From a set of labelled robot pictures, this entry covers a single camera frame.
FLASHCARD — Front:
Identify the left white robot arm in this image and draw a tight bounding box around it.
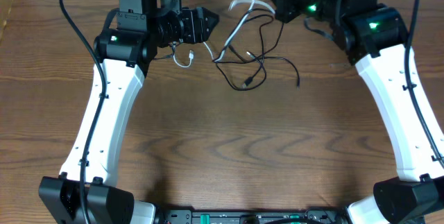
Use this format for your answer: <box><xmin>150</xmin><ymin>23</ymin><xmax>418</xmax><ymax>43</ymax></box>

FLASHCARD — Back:
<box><xmin>38</xmin><ymin>0</ymin><xmax>219</xmax><ymax>223</ymax></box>

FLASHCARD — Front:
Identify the white usb cable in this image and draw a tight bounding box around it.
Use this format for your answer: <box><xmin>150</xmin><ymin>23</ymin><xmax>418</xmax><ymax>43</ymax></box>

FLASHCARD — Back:
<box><xmin>172</xmin><ymin>0</ymin><xmax>277</xmax><ymax>69</ymax></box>

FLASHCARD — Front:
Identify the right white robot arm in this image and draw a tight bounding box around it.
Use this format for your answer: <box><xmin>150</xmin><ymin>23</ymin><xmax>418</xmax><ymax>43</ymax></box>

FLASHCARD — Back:
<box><xmin>271</xmin><ymin>0</ymin><xmax>443</xmax><ymax>223</ymax></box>

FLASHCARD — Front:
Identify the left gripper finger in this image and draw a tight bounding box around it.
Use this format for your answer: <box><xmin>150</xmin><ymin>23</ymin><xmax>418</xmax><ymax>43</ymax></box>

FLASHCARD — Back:
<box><xmin>203</xmin><ymin>23</ymin><xmax>217</xmax><ymax>40</ymax></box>
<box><xmin>203</xmin><ymin>8</ymin><xmax>219</xmax><ymax>25</ymax></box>

